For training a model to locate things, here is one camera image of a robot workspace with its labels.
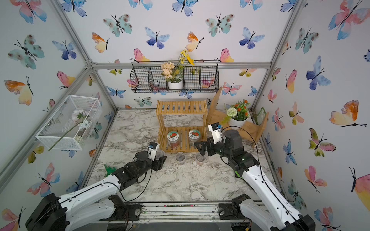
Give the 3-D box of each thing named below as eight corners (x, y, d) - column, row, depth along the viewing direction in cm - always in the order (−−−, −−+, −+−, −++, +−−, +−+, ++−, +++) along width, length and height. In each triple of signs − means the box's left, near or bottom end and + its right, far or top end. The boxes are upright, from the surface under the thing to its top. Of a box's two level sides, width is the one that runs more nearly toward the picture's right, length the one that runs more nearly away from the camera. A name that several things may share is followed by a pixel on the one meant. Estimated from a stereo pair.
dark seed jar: (175, 165, 91) (175, 161, 87) (176, 156, 95) (175, 152, 91) (185, 165, 91) (185, 161, 87) (185, 156, 95) (185, 152, 91)
